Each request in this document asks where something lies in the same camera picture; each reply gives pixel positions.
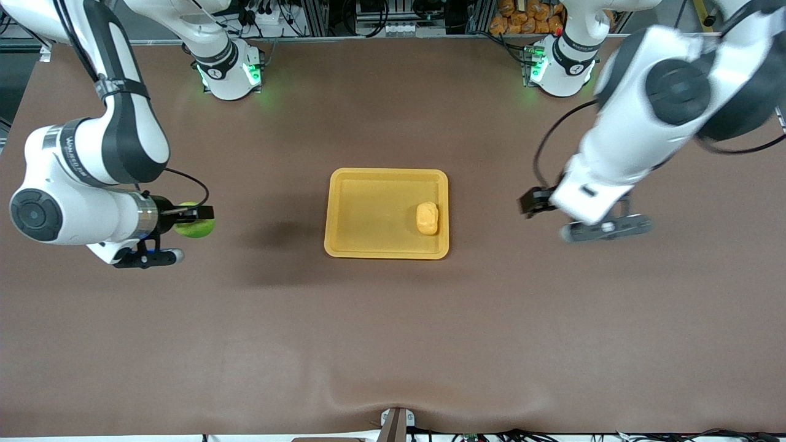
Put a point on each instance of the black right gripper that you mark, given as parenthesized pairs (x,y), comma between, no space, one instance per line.
(163,216)

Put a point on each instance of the green apple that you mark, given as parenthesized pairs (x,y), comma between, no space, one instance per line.
(196,229)

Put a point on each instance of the yellow potato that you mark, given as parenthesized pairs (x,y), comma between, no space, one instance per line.
(427,219)

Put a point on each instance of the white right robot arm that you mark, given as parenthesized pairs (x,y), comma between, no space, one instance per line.
(80,215)

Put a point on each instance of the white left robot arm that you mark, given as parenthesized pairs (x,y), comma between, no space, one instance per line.
(626,141)

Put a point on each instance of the yellow plastic tray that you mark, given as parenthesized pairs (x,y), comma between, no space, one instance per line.
(374,215)

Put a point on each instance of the bag of orange snacks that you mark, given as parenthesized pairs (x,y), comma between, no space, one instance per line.
(525,17)

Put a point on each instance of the brown table mat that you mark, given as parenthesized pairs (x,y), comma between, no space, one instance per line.
(393,337)

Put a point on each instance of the white power strip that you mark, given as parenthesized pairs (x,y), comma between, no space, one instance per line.
(269,20)

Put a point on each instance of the yellow strip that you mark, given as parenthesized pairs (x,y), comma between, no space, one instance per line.
(700,9)

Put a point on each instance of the aluminium frame post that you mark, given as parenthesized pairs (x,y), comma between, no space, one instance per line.
(314,15)
(479,15)

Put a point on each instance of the silver table edge rail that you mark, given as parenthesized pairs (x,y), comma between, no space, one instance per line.
(368,39)

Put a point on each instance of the metal clamp bracket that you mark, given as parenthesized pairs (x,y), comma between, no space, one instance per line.
(396,423)

